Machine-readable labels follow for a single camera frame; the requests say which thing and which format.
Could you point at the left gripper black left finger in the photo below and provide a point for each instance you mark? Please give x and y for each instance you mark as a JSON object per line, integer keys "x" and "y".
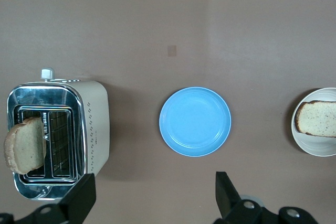
{"x": 76, "y": 203}

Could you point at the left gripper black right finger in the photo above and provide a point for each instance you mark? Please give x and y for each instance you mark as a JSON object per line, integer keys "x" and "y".
{"x": 228, "y": 205}

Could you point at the bread slice with brown crust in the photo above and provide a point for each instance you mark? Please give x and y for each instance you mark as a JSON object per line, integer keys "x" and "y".
{"x": 317, "y": 119}
{"x": 26, "y": 145}

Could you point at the blue plate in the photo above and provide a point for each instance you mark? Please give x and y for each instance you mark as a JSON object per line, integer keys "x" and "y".
{"x": 195, "y": 121}

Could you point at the beige plate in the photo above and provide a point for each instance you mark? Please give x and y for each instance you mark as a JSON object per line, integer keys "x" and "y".
{"x": 315, "y": 148}

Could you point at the beige chrome toaster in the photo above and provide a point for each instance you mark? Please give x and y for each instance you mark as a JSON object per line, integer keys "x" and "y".
{"x": 97, "y": 119}

